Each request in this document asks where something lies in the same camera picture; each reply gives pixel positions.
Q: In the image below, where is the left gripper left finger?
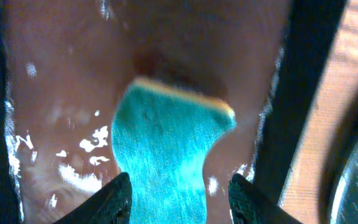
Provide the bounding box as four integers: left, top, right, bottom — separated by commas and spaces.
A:
54, 172, 132, 224

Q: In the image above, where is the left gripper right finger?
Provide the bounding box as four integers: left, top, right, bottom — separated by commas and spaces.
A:
228, 174, 301, 224

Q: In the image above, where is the green yellow sponge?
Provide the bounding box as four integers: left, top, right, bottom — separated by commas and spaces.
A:
111, 78, 236, 223

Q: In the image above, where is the black rectangular tray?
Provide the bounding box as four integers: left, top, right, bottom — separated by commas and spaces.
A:
0, 0, 346, 223

